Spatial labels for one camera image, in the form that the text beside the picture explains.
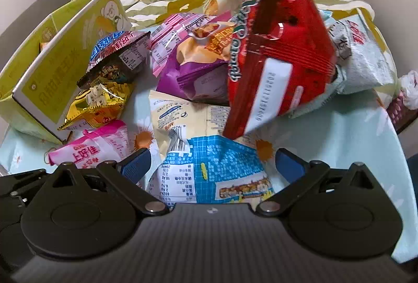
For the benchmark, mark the purple chip bag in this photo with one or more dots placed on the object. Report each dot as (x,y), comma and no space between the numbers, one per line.
(202,73)

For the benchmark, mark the gold snack packet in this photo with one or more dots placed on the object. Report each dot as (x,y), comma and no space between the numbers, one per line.
(98,103)

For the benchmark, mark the cream and blue snack bag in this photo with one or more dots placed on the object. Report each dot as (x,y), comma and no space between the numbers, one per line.
(209,158)

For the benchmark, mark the grey upholstered bed frame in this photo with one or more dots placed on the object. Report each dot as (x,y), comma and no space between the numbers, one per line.
(32,8)

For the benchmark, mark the pink white plastic pack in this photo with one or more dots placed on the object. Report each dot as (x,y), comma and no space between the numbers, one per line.
(408,86)

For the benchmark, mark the light blue daisy cloth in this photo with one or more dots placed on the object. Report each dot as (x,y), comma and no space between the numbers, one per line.
(346,139)

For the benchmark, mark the dark blue-red snack packet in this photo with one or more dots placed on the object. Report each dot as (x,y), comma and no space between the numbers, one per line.
(124,54)

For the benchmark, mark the white grey snack bag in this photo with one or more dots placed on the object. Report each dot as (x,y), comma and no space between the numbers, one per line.
(365,57)

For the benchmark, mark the green cardboard box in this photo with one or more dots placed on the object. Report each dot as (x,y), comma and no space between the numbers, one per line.
(49,73)

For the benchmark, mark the green floral blanket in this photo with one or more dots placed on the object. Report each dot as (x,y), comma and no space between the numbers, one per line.
(156,5)

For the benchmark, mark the red snack bag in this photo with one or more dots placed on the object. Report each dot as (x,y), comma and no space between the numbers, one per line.
(281,57)

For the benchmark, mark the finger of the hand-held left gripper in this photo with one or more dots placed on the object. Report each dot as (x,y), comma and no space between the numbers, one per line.
(18,186)

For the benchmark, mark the small pink snack packet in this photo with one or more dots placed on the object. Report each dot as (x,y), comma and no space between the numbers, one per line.
(94,145)

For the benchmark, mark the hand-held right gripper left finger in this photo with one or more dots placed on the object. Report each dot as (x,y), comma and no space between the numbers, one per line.
(135,165)

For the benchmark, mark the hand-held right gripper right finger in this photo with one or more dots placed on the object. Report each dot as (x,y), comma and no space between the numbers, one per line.
(289,163)

